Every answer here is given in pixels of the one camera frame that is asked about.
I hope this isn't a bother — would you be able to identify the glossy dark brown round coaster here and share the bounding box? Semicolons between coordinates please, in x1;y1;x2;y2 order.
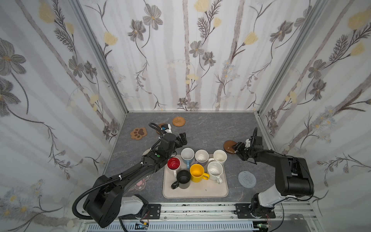
223;140;237;154

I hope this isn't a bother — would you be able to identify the woven rattan round coaster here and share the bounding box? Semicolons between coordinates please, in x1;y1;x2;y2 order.
172;117;186;127

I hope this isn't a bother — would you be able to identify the grey blue woven coaster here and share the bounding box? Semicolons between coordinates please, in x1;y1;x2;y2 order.
238;171;257;189

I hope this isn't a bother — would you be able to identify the cork paw print coaster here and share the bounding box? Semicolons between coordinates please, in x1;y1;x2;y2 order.
130;127;147;141

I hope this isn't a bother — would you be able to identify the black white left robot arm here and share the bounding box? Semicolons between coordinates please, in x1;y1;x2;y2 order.
71;133;187;228

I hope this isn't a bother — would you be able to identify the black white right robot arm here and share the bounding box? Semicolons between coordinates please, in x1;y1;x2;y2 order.
232;135;315;218

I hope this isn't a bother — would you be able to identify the light blue mug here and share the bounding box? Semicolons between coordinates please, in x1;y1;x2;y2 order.
181;148;195;169

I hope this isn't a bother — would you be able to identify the red inside white mug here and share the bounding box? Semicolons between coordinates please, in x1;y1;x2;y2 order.
167;157;181;178

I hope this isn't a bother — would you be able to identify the white mug rear right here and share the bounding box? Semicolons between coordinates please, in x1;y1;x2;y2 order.
208;150;228;165

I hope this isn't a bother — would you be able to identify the white grey small mug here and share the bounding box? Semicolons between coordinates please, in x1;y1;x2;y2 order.
195;149;209;166

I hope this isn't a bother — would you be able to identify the white mug front right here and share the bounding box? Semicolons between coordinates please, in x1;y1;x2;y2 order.
207;161;224;184

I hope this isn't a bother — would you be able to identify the white grey round coaster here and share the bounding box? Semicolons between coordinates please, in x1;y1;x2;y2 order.
142;149;151;156

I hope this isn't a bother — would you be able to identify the black mug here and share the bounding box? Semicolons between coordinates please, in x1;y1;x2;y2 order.
171;170;191;189

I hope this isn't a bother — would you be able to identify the yellow mug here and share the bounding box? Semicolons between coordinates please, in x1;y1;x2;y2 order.
190;164;210;183

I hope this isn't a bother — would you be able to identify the beige plastic tray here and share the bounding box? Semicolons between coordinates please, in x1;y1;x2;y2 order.
162;155;229;199

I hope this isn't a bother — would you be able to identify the pink flower shaped coaster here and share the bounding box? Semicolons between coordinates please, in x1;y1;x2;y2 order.
129;175;152;191

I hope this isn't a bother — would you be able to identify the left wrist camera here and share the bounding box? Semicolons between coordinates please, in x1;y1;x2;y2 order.
160;123;172;133

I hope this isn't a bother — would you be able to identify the aluminium corner post right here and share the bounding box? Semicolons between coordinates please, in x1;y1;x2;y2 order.
257;0;322;114

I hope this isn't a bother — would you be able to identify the aluminium corner post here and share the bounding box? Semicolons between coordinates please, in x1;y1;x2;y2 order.
67;0;128;114
257;0;322;114

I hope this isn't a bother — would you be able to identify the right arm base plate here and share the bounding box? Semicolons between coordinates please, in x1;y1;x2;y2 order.
235;203;276;219

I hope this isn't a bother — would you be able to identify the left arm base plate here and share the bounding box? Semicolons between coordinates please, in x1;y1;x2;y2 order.
121;204;161;220

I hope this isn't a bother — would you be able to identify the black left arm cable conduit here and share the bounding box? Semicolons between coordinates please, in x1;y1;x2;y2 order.
71;162;146;220

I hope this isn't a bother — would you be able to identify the aluminium mounting rail frame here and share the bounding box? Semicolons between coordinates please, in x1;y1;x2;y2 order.
80;201;323;232

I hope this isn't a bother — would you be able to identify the aluminium corner post left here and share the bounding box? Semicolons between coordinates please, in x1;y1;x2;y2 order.
67;0;128;114

